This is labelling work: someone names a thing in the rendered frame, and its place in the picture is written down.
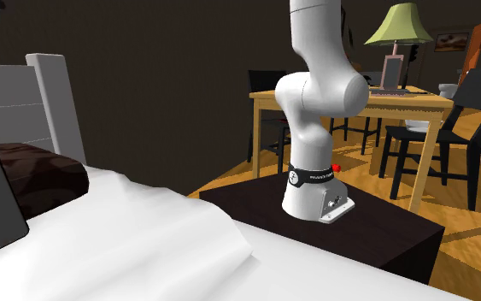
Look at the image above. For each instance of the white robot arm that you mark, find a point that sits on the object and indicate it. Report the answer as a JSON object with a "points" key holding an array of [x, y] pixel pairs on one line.
{"points": [[313, 104]]}

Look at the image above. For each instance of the dark brown pillow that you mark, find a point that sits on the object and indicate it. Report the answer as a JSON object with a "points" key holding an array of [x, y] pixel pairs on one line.
{"points": [[44, 175]]}

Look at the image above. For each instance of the black wooden chair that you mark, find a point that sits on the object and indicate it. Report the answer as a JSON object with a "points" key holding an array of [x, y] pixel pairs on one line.
{"points": [[265, 81], [479, 93], [367, 133]]}

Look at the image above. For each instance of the dark robot stand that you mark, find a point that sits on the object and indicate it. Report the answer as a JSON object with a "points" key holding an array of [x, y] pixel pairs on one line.
{"points": [[381, 233]]}

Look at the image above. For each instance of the wooden table with green lamp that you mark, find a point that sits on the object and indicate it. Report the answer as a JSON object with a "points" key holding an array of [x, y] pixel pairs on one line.
{"points": [[402, 106]]}

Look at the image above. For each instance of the orange door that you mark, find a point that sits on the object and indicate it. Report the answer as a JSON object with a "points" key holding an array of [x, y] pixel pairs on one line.
{"points": [[475, 48]]}

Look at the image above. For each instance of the framed wall picture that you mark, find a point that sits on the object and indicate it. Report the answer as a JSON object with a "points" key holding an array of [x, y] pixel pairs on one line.
{"points": [[451, 42]]}

